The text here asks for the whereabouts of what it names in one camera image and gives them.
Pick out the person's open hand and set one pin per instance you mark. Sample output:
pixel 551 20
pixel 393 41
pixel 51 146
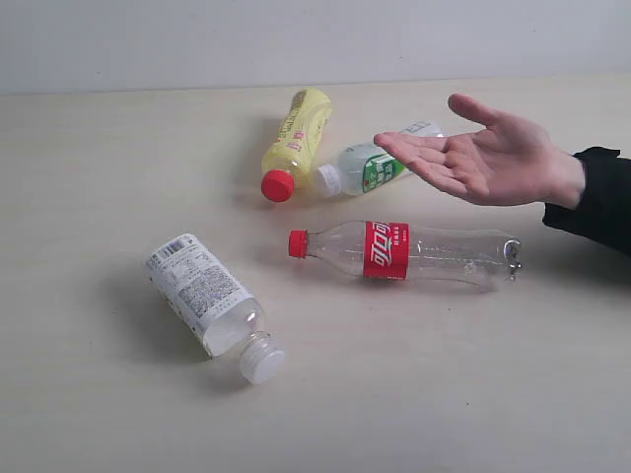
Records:
pixel 510 162

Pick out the clear bottle green label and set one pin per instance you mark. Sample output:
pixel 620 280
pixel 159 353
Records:
pixel 358 170

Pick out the clear cola bottle red label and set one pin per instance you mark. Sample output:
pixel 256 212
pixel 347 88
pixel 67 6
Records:
pixel 402 252

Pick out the clear bottle white label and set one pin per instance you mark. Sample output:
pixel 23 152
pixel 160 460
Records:
pixel 225 317

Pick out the black sleeved forearm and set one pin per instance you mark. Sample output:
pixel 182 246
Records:
pixel 603 211

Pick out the yellow bottle red cap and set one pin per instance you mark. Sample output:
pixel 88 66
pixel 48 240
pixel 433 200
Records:
pixel 287 164

